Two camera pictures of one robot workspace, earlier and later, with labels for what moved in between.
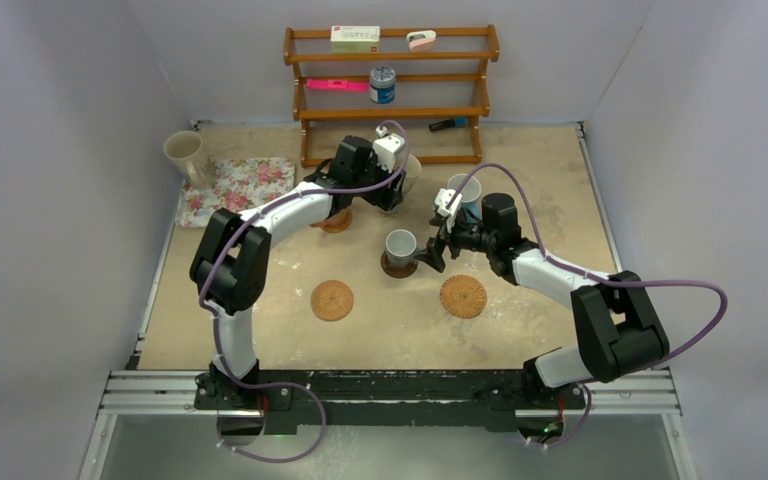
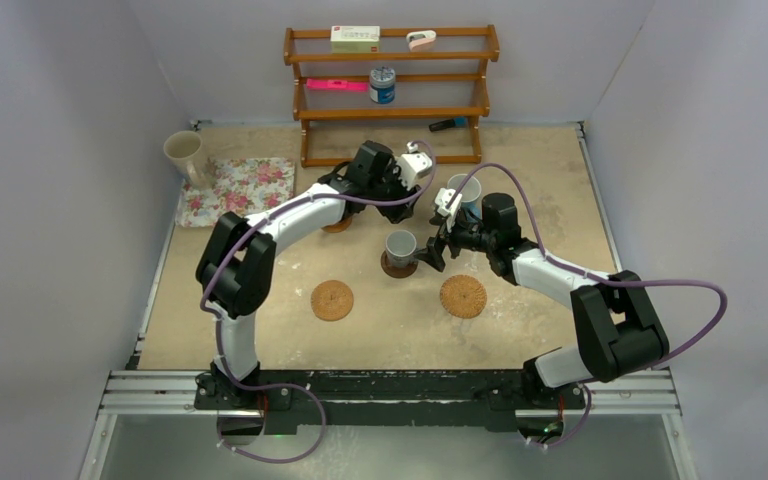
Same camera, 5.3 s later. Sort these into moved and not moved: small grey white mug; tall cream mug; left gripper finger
Moved: left gripper finger
Not moved: small grey white mug; tall cream mug
